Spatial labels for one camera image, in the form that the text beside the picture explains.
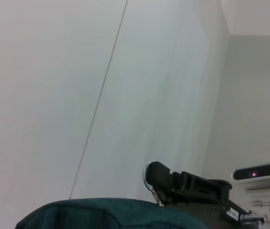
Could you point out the dark teal fabric bag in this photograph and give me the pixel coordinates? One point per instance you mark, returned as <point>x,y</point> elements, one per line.
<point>101,214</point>

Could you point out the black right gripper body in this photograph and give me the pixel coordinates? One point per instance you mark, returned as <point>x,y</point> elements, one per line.
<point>201,198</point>

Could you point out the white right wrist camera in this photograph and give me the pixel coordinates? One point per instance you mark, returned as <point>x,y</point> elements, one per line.
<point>261,176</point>

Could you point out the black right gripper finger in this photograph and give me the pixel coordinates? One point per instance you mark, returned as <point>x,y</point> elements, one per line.
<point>158,174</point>

